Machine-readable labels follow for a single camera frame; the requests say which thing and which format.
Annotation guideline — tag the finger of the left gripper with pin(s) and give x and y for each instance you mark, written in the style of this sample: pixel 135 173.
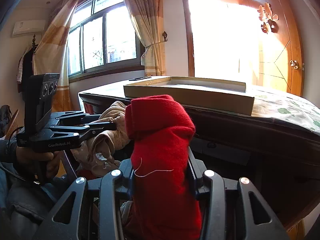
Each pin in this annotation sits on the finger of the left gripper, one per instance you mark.
pixel 95 129
pixel 78 118

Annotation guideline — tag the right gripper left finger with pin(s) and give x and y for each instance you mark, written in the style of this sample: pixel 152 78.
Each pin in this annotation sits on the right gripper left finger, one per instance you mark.
pixel 125 186

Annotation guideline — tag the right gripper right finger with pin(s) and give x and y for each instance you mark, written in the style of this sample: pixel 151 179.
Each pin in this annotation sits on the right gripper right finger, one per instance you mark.
pixel 199 185

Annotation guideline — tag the beige underwear bundle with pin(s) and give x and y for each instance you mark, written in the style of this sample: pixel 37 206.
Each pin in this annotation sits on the beige underwear bundle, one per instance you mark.
pixel 95 155

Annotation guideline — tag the red fleece underwear roll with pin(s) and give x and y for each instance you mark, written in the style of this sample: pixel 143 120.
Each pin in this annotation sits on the red fleece underwear roll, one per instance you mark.
pixel 163 206

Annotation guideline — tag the person's left hand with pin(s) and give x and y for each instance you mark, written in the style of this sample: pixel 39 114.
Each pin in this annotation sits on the person's left hand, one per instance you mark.
pixel 40 164

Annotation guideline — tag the blue jeans of person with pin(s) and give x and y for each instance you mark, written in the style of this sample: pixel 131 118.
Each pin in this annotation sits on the blue jeans of person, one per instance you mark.
pixel 25 200

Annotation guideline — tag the beige striped curtain left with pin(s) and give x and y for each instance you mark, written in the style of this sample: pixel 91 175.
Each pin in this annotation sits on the beige striped curtain left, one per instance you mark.
pixel 50 55

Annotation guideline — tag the beige striped curtain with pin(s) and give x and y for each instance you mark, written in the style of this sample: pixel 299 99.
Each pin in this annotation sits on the beige striped curtain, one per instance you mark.
pixel 50 55
pixel 147 20

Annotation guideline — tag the coat rack with clothes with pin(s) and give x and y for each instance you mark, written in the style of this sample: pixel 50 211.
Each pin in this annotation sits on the coat rack with clothes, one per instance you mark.
pixel 25 68

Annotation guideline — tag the shallow cardboard box tray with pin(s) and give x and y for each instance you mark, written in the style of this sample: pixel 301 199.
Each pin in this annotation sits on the shallow cardboard box tray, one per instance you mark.
pixel 216 94

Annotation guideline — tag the black phone on dresser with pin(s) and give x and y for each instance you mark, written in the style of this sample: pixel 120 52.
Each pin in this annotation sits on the black phone on dresser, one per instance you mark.
pixel 140 78

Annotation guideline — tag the floral white table cover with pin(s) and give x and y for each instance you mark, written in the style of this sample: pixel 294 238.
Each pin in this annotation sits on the floral white table cover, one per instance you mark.
pixel 270 104

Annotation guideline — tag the white air conditioner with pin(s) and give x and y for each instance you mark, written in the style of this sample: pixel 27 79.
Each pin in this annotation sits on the white air conditioner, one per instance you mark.
pixel 28 27

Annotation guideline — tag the curtain tieback hook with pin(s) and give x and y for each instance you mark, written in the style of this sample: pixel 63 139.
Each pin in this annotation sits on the curtain tieback hook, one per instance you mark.
pixel 165 36

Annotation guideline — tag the wooden door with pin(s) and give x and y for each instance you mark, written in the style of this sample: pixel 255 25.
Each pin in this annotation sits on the wooden door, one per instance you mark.
pixel 271 66

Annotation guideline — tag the beige striped curtain right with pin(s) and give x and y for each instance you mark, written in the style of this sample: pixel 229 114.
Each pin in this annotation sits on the beige striped curtain right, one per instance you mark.
pixel 147 20

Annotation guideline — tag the brass door knob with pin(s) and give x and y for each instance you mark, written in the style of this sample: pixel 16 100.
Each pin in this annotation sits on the brass door knob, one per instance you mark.
pixel 294 64

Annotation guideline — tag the flower decoration on door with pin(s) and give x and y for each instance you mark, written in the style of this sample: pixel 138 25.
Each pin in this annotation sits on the flower decoration on door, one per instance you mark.
pixel 268 19

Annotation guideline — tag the window with dark frame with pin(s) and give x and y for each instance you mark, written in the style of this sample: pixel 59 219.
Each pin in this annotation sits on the window with dark frame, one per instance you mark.
pixel 102 40

